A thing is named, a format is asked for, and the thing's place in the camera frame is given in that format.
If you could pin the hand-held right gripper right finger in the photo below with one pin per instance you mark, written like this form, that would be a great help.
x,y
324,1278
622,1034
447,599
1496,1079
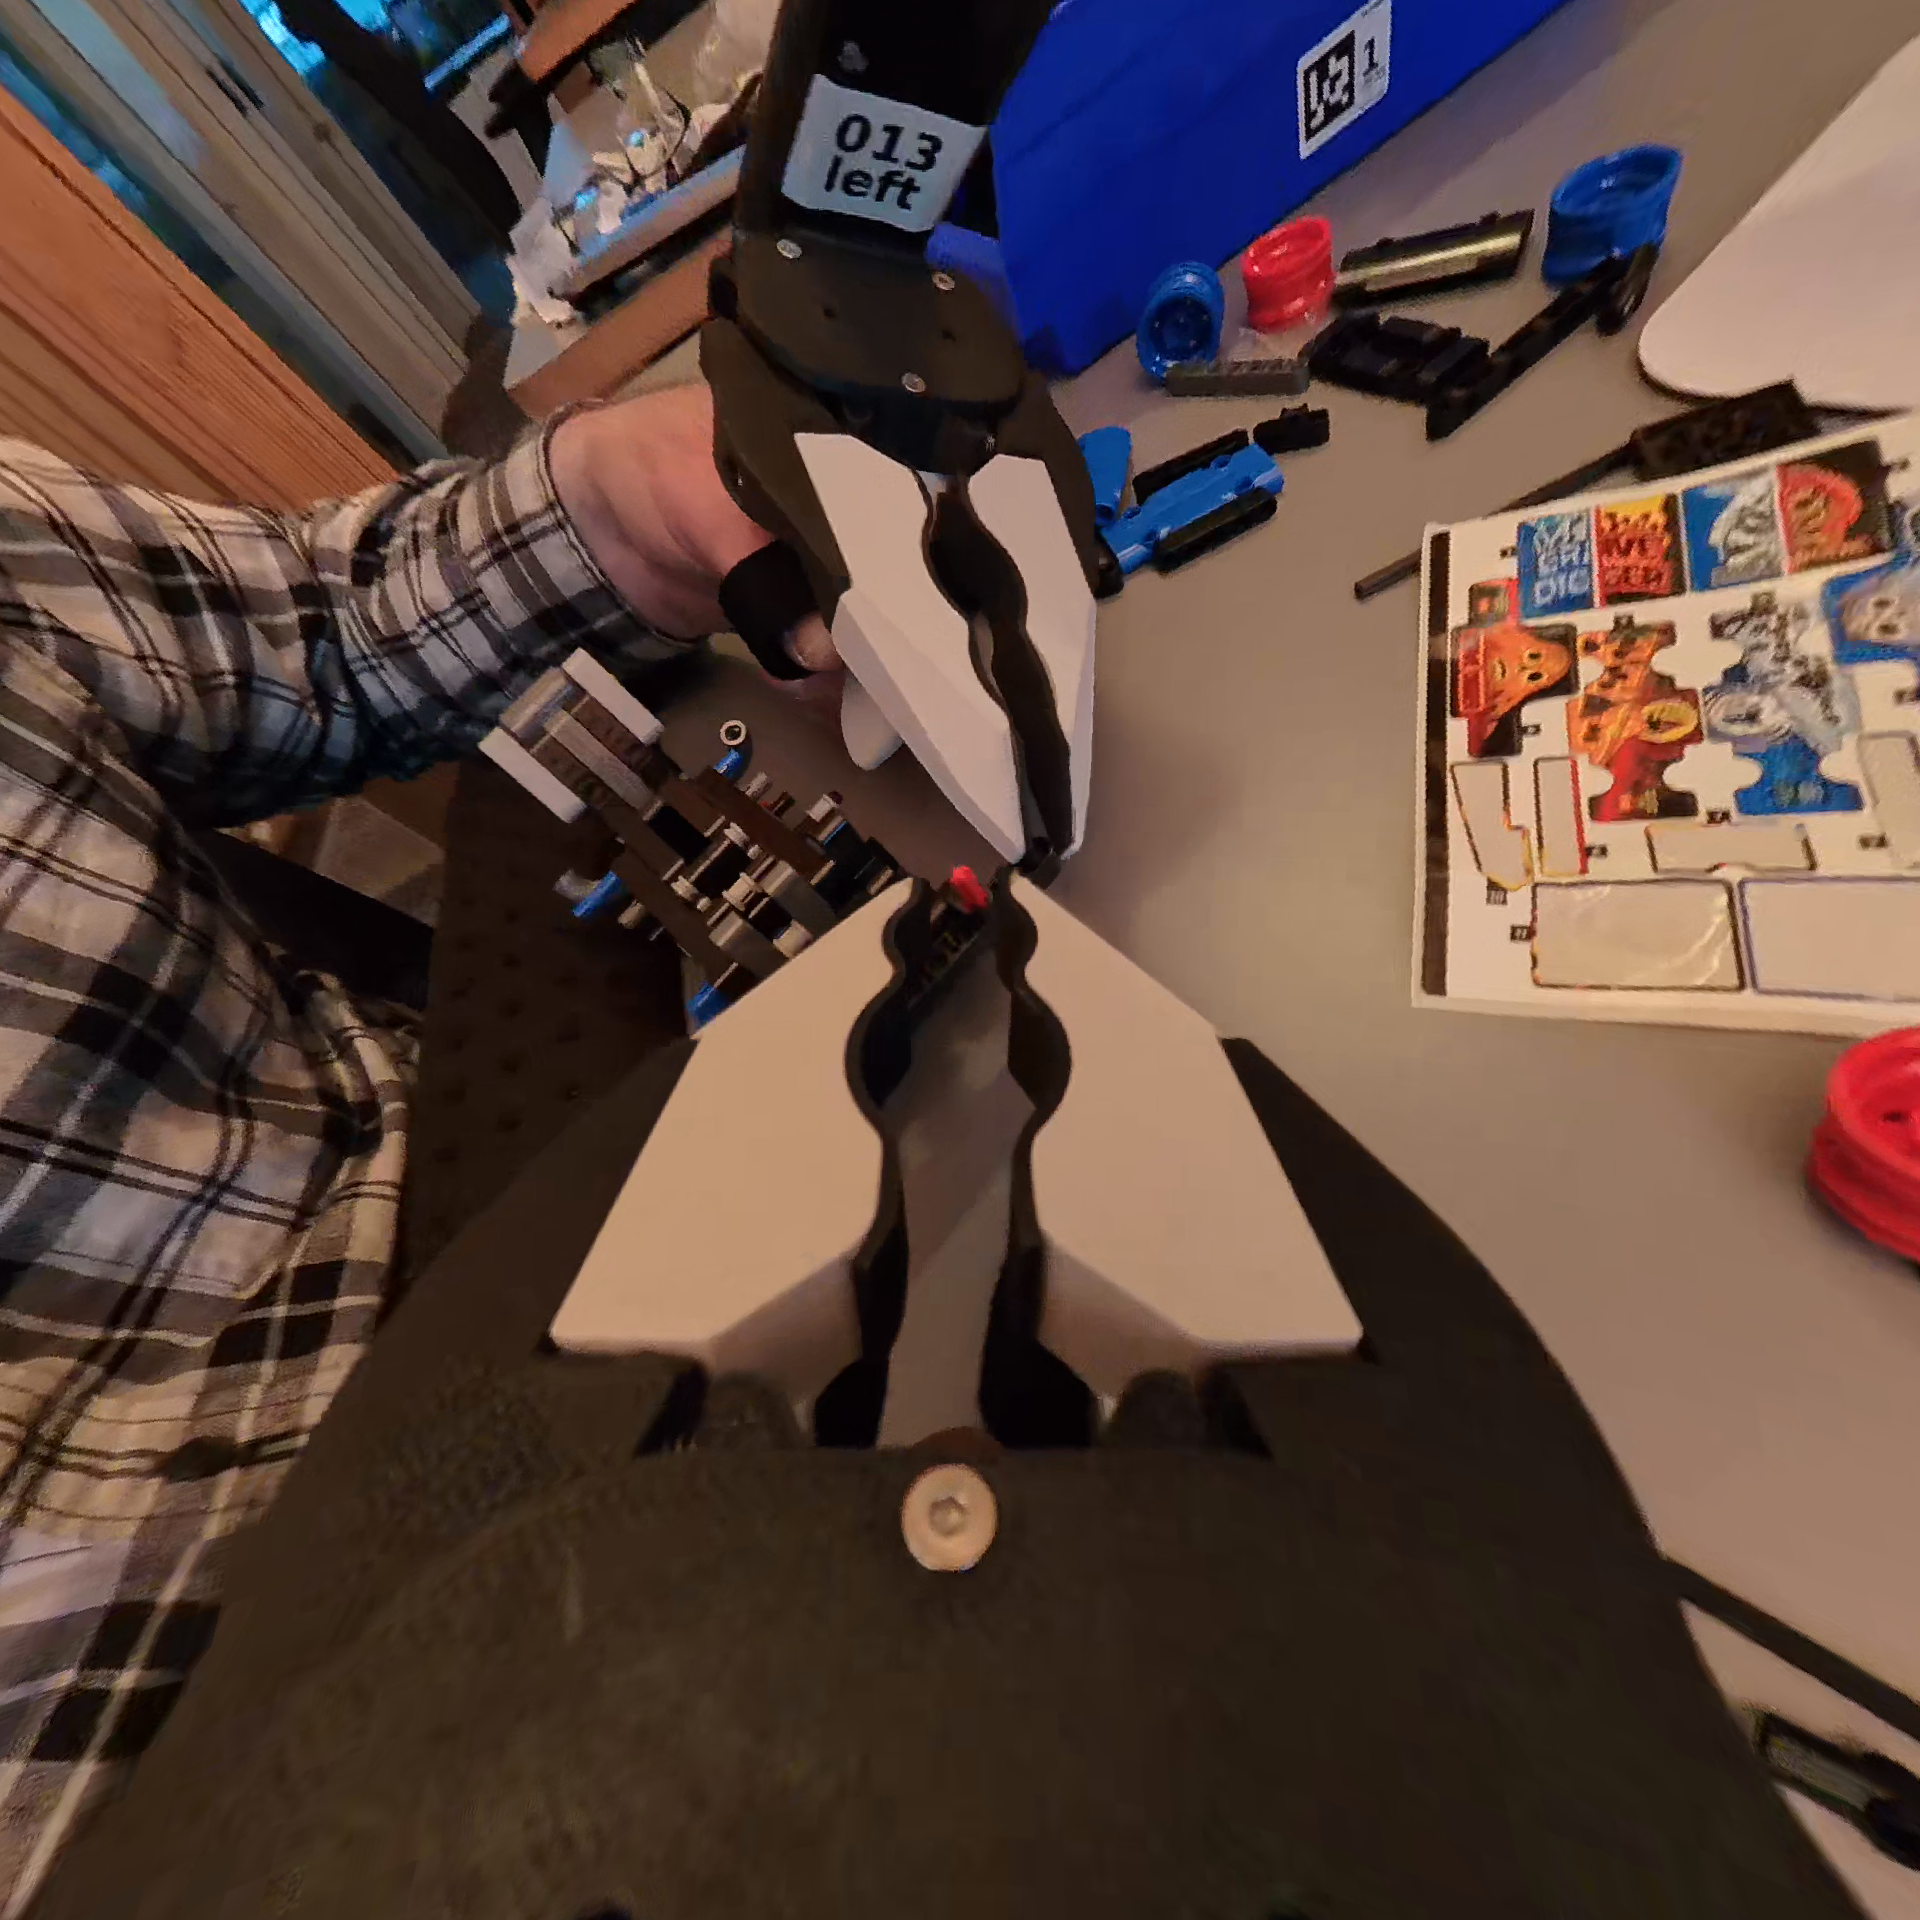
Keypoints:
x,y
1198,1198

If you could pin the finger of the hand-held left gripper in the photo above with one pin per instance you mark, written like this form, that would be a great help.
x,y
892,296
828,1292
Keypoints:
x,y
1049,599
887,599

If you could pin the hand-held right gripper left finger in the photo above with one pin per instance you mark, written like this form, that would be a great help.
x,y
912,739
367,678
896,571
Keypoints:
x,y
706,1198

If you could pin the black toy vehicle chassis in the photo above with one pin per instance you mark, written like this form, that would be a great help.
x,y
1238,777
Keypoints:
x,y
720,858

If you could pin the long black holed beam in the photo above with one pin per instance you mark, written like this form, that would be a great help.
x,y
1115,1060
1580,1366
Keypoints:
x,y
944,961

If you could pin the person's left forearm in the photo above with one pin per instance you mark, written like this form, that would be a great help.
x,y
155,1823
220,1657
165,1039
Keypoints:
x,y
302,632

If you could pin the grey desk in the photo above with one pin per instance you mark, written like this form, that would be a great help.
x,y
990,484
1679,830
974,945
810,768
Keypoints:
x,y
1350,749

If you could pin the person's left hand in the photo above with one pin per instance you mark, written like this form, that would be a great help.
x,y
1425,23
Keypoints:
x,y
644,512

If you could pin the blue curved toy panel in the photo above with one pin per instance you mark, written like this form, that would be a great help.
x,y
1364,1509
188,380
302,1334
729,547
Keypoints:
x,y
1100,464

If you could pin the blue and black toy block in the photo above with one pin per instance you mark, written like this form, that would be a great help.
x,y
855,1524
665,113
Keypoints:
x,y
1198,505

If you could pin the wooden side table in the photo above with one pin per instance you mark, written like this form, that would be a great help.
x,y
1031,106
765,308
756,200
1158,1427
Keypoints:
x,y
631,344

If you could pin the white power strip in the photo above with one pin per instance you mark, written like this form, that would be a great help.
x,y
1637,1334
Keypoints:
x,y
644,216

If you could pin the black perforated board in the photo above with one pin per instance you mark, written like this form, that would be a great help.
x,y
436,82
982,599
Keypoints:
x,y
523,973

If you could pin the grey holed toy beam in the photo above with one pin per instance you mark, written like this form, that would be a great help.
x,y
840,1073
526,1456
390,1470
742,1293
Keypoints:
x,y
1238,378

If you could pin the blue toy wheel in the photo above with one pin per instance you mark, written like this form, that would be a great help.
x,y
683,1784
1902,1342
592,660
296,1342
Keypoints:
x,y
1183,325
1615,210

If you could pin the blue plastic bin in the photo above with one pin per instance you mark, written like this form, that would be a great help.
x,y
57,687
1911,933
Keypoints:
x,y
1169,150

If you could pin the red toy wheel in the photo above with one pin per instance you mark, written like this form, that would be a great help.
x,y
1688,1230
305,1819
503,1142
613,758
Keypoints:
x,y
1288,269
1876,1142

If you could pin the cluster of black toy beams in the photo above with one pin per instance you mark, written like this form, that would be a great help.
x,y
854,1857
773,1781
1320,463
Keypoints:
x,y
1394,359

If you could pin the colourful sticker sheet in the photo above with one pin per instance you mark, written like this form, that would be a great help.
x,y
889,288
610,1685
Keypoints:
x,y
1634,933

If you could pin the black toy cylinder piece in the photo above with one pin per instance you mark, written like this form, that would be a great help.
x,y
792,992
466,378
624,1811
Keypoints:
x,y
1430,258

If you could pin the person in plaid shirt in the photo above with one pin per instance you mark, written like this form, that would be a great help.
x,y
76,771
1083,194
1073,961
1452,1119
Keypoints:
x,y
151,1198

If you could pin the light wooden cabinet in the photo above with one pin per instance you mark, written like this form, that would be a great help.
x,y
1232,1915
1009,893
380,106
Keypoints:
x,y
151,344

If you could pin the long black axle rod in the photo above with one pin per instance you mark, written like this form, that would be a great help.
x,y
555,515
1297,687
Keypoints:
x,y
1800,1642

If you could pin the white stand base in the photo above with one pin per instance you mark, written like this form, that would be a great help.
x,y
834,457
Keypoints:
x,y
1829,269

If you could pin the pile of small toy pieces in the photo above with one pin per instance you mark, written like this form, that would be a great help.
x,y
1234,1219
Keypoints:
x,y
1829,1772

